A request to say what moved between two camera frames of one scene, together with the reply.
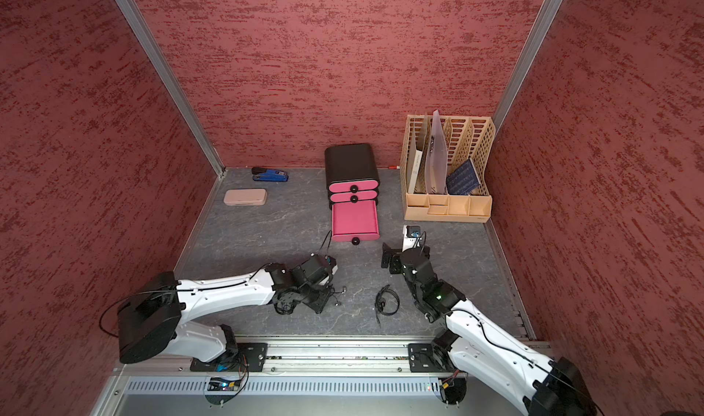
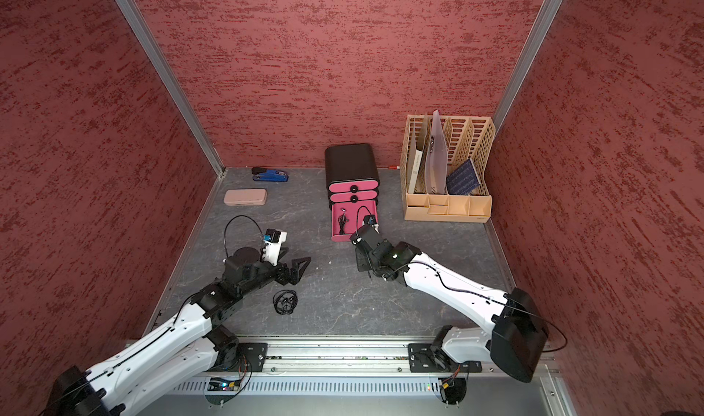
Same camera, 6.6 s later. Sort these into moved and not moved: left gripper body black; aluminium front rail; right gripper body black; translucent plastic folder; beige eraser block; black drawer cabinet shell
Moved: right gripper body black; left gripper body black
Not moved: black drawer cabinet shell; translucent plastic folder; beige eraser block; aluminium front rail
